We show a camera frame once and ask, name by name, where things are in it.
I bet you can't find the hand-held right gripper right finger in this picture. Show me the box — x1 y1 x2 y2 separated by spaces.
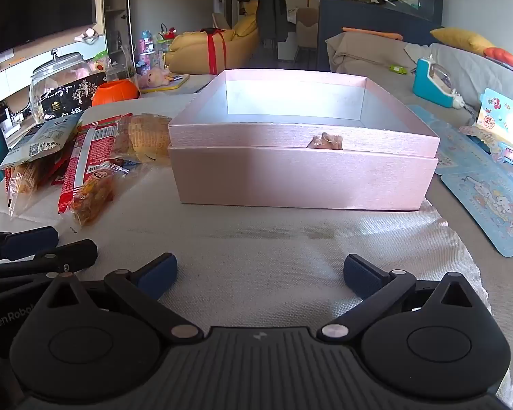
316 254 475 342

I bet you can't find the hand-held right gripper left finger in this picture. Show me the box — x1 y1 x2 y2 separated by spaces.
47 253 199 343

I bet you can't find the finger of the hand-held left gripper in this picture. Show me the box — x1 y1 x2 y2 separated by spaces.
0 239 99 285
0 226 61 261

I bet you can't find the clear dried snack packet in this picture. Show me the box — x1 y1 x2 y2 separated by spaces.
70 160 127 227

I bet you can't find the clear cracker packet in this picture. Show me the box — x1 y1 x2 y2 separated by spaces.
4 160 58 218

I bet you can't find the small red snack packet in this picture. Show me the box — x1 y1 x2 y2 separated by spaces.
47 149 75 186

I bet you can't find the red white striped snack packet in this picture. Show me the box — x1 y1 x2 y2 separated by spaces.
57 122 120 215

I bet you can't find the white blue snack packet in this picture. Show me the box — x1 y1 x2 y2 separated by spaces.
0 113 84 169

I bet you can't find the pink gift box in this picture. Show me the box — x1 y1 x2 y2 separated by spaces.
168 69 441 212

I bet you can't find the blue cartoon card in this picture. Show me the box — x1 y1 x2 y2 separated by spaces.
440 166 513 258

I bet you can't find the black packet with tree print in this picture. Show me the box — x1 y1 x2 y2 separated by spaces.
40 72 107 121

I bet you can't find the light blue plastic card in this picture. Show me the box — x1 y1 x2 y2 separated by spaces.
406 105 497 176

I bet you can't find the orange pumpkin bucket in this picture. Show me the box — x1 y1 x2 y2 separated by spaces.
92 79 140 107

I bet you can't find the glass jar with lid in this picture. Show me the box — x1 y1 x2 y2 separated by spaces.
29 49 90 122

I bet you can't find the yellow tray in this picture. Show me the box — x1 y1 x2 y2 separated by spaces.
139 74 191 94

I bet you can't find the pink plush toy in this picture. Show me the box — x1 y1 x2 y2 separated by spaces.
137 67 174 90

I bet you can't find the white coffee table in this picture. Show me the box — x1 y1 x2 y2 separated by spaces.
171 72 218 95

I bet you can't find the teal toy machine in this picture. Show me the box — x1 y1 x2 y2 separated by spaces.
412 57 462 109

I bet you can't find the colourful sticker book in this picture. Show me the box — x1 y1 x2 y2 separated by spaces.
459 88 513 167

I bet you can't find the colourful kids water bottle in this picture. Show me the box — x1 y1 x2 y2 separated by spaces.
137 30 155 73

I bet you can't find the red ribbon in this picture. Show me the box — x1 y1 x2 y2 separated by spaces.
201 28 227 75

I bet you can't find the black television screen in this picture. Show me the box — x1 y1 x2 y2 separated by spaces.
0 0 97 63

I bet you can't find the dark blue cabinet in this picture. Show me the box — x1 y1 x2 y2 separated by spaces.
317 0 443 73

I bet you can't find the orange carrot plush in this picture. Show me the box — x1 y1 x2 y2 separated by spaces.
342 27 403 39

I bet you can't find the yellow plush sofa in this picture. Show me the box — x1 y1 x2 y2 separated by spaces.
162 6 261 75

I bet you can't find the dining chair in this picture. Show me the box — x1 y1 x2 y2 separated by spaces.
296 8 319 50

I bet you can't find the yellow pillow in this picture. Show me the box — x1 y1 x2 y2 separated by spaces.
430 28 497 56

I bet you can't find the orange pillow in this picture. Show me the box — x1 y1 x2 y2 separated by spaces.
483 47 513 68

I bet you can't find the dark coat on rack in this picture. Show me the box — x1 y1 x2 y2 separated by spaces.
235 0 289 45

